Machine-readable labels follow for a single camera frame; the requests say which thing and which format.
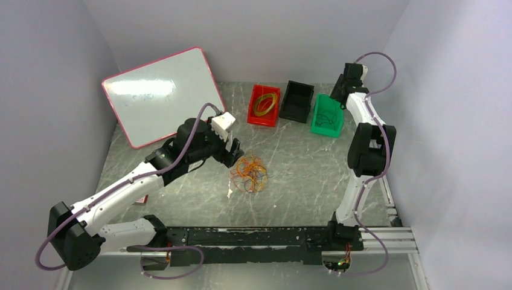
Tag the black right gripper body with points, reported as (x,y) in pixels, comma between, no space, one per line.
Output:
(340,84)

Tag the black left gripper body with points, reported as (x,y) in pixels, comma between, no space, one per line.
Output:
(216,146)

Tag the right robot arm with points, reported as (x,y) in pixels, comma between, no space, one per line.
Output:
(369,154)

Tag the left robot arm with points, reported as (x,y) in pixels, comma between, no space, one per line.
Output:
(80,232)

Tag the green plastic bin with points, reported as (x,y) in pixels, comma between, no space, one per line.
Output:
(328,117)

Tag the red plastic bin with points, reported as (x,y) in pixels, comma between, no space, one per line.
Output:
(263,107)

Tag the black plastic bin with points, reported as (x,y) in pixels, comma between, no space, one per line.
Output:
(296,103)

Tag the pink framed whiteboard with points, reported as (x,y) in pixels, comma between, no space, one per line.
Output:
(152,100)

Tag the small red white box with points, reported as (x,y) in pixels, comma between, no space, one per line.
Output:
(142,200)

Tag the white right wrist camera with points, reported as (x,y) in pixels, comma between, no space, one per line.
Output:
(364,72)

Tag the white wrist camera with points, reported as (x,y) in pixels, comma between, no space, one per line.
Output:
(364,72)
(222,125)

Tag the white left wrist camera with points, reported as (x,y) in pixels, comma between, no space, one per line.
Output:
(222,125)

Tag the aluminium rail frame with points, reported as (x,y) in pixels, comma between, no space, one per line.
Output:
(398,240)

